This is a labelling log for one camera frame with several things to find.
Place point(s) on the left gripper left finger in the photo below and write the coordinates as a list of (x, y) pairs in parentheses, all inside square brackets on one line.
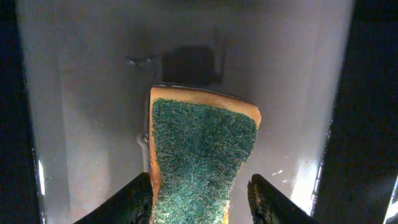
[(130, 205)]

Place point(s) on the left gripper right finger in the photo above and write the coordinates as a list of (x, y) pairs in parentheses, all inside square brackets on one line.
[(268, 205)]

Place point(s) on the green and yellow sponge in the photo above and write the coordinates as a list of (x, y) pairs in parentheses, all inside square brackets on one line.
[(198, 142)]

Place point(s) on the black rectangular tray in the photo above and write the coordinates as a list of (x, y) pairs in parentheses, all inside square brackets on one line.
[(76, 77)]

